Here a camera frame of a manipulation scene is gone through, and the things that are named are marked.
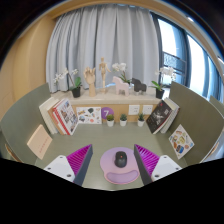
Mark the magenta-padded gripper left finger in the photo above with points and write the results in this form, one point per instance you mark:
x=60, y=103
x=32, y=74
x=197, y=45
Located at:
x=60, y=168

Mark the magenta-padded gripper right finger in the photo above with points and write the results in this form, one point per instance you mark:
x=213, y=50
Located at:
x=165, y=168

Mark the black computer mouse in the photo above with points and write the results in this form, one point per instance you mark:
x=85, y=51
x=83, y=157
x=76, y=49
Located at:
x=120, y=159

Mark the purple mouse pad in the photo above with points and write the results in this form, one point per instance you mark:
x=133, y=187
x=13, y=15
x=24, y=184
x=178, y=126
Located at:
x=108, y=163

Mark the colourful food sticker sheet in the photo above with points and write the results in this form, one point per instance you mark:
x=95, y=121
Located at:
x=181, y=141

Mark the beige booklet with red text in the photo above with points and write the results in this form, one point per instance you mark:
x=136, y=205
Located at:
x=40, y=141

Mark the brown kraft cover book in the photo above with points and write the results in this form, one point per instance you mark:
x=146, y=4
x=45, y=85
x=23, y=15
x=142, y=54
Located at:
x=53, y=121

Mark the red spine book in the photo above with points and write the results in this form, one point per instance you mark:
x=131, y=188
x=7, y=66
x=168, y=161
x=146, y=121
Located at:
x=58, y=120

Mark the small succulent in white pot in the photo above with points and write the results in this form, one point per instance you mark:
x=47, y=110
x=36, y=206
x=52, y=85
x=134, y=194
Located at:
x=123, y=122
x=110, y=122
x=141, y=122

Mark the black cover book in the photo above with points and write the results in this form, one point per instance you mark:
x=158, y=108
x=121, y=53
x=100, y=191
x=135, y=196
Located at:
x=159, y=116

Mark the magazine with photo cover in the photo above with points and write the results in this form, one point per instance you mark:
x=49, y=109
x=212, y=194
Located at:
x=67, y=115

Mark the white book behind black book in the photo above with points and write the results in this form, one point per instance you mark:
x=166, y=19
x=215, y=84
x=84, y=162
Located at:
x=172, y=111

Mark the white sticker sheet card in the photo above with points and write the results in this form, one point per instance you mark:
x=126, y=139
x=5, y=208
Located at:
x=89, y=115

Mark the purple round number sticker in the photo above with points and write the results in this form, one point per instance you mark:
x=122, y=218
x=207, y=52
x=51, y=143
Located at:
x=107, y=110

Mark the white orchid in black pot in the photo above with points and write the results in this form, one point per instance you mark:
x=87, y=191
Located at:
x=160, y=93
x=76, y=91

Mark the wooden desk shelf ledge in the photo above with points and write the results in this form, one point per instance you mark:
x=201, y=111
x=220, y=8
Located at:
x=110, y=99

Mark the black wooden horse figure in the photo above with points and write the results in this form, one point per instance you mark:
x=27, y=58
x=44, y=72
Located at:
x=139, y=86

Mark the pink wooden horse figure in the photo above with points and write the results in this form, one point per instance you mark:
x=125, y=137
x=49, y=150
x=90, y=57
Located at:
x=120, y=87

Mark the wooden hand model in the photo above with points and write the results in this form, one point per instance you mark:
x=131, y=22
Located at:
x=90, y=80

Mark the wooden artist mannequin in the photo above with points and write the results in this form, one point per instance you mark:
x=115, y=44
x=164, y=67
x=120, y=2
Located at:
x=103, y=71

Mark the white orchid behind horse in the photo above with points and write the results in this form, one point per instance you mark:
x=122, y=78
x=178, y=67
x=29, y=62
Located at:
x=120, y=67

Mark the grey curtain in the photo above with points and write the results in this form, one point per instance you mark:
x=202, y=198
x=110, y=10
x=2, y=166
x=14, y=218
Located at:
x=103, y=33

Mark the white wall socket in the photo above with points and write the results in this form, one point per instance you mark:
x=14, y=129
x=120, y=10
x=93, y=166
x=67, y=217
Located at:
x=134, y=110
x=147, y=109

